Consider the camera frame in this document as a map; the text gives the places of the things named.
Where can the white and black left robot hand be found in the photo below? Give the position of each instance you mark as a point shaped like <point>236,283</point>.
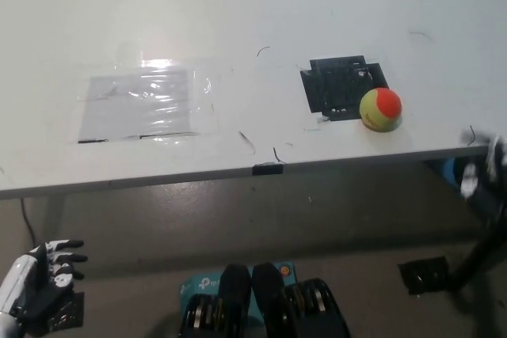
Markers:
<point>24,278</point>

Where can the teal router box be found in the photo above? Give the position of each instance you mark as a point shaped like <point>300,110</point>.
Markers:
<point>198,284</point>

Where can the orange and yellow tennis ball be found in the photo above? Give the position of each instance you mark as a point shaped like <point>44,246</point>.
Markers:
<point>380,110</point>

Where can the large black floor tape patch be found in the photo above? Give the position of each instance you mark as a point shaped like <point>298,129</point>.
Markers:
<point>424,274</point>

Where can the clear plastic sheet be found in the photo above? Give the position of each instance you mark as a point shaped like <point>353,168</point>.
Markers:
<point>136,104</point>

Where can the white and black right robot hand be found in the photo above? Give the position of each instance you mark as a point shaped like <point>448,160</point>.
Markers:
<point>481,187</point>

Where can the black tape square patch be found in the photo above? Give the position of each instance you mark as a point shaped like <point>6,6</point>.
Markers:
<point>336,88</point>

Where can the small black tape strip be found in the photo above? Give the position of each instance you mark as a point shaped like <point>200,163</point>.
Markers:
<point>267,169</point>

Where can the small black floor tape patch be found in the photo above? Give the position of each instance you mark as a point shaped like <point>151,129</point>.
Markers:
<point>69,312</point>

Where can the blue object under table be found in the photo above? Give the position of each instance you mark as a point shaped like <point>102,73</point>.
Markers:
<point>449,172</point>

